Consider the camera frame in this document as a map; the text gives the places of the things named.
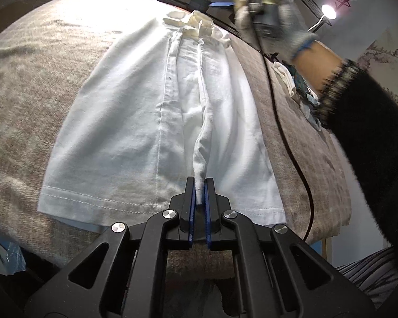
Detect white shorts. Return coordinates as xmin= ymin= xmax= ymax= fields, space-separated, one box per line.
xmin=36 ymin=10 xmax=287 ymax=236

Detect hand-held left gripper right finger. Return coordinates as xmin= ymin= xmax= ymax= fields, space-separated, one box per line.
xmin=204 ymin=177 xmax=376 ymax=318

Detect lit desk lamp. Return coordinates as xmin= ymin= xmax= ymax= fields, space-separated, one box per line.
xmin=306 ymin=4 xmax=338 ymax=34

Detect person's right forearm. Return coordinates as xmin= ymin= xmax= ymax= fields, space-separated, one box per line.
xmin=290 ymin=38 xmax=398 ymax=259

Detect striped cloth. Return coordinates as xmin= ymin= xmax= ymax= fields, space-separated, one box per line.
xmin=336 ymin=247 xmax=398 ymax=309

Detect small white cloth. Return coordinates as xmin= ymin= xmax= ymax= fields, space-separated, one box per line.
xmin=272 ymin=61 xmax=306 ymax=104

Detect blue plastic bag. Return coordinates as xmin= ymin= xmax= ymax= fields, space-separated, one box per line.
xmin=4 ymin=240 xmax=28 ymax=276

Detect person's right hand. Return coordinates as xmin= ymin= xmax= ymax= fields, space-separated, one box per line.
xmin=234 ymin=0 xmax=319 ymax=63

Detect blue patterned cloth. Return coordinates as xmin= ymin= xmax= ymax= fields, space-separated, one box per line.
xmin=285 ymin=65 xmax=323 ymax=130

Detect beige blanket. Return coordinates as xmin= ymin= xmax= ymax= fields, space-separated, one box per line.
xmin=0 ymin=0 xmax=354 ymax=282

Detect black cable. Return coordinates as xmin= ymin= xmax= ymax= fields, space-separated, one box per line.
xmin=250 ymin=23 xmax=315 ymax=242

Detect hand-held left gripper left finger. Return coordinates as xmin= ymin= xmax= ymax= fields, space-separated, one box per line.
xmin=25 ymin=177 xmax=200 ymax=318

